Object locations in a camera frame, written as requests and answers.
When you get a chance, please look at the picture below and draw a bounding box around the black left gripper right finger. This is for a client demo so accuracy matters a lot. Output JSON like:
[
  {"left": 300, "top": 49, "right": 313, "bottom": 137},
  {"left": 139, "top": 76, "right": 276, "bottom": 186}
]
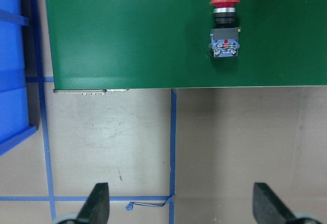
[{"left": 252, "top": 183, "right": 297, "bottom": 224}]

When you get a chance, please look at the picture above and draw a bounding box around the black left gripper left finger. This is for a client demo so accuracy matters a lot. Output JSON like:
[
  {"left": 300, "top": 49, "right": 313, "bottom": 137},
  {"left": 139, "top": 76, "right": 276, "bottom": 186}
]
[{"left": 76, "top": 183, "right": 109, "bottom": 224}]

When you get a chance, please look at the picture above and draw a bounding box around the red push button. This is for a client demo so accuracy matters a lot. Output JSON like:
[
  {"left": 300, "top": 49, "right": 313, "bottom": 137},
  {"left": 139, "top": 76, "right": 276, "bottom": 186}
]
[{"left": 208, "top": 0, "right": 241, "bottom": 59}]

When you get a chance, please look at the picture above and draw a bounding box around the blue source bin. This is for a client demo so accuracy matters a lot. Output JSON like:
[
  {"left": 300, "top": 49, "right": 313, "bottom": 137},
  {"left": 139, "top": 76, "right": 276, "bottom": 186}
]
[{"left": 1, "top": 0, "right": 36, "bottom": 155}]

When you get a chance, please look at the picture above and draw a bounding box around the green conveyor belt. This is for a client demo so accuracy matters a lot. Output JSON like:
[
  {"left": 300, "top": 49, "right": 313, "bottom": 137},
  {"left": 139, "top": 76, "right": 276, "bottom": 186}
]
[{"left": 45, "top": 0, "right": 326, "bottom": 92}]

